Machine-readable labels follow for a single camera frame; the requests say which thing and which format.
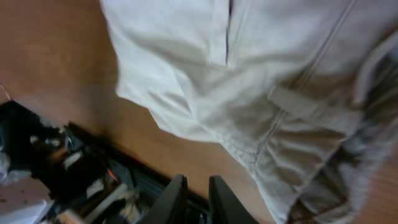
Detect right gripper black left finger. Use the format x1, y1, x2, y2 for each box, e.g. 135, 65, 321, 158
137, 174, 188, 224

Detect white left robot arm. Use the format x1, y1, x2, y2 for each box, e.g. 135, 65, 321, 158
1, 177, 54, 224

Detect beige shorts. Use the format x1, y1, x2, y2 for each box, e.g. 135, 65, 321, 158
101, 0, 397, 223

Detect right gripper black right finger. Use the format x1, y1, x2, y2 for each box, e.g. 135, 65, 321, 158
209, 175, 259, 224

